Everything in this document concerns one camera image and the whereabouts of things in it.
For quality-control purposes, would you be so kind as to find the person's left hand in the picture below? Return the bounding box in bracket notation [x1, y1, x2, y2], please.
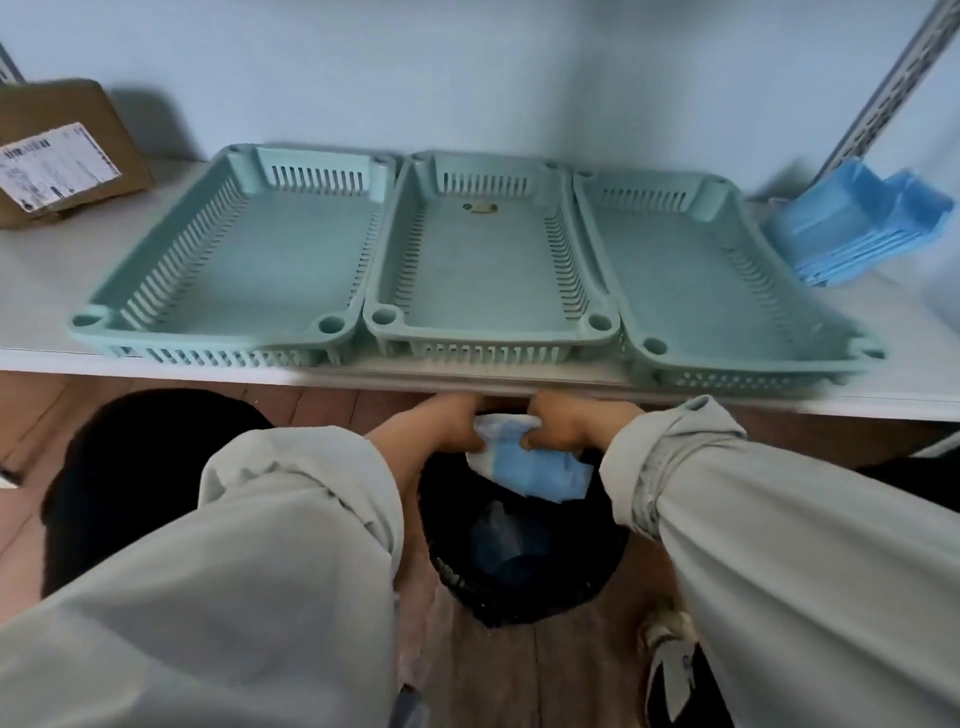
[365, 392, 489, 496]

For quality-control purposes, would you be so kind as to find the person's right hand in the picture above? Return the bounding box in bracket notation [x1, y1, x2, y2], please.
[520, 391, 646, 466]

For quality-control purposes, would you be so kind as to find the blue cloth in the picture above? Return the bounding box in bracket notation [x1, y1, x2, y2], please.
[465, 413, 594, 504]

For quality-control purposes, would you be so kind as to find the person's left forearm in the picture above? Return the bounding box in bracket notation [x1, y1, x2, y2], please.
[0, 425, 406, 728]

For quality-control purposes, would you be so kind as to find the person's right forearm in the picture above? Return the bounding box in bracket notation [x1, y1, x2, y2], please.
[597, 395, 960, 728]

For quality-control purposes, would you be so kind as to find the black mesh waste bin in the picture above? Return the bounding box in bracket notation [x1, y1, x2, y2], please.
[417, 448, 631, 630]

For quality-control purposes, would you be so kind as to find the teal tray with sticker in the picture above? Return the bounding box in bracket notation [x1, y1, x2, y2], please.
[363, 150, 622, 360]

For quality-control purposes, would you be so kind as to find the teal plastic basket tray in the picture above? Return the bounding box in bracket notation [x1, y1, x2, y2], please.
[573, 169, 886, 397]
[66, 144, 403, 369]

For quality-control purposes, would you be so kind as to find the person's white shoe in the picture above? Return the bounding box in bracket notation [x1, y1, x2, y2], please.
[638, 604, 702, 728]

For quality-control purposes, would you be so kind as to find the stack of blue cloths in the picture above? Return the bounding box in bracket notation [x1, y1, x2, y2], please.
[760, 158, 954, 288]

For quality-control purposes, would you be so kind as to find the person's black trouser leg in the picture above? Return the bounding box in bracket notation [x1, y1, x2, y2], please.
[40, 388, 276, 600]

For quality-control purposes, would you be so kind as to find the grey metal shelf upright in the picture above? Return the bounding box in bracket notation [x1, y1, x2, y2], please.
[821, 0, 960, 179]

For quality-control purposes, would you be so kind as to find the brown cardboard box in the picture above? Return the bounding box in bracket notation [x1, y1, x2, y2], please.
[0, 78, 156, 230]

